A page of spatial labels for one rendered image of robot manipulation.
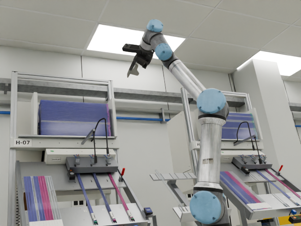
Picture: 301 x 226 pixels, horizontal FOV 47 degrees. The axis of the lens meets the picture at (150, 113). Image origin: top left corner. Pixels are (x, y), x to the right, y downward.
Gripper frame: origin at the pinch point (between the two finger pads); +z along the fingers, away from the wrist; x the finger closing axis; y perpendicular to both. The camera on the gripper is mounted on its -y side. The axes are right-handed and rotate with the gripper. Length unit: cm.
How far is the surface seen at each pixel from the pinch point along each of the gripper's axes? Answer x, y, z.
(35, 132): -23, -40, 78
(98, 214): -59, 24, 57
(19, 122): -14, -59, 94
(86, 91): 118, -57, 195
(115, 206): -48, 31, 61
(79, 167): -31, -2, 75
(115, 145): 6, 11, 87
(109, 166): -17, 15, 77
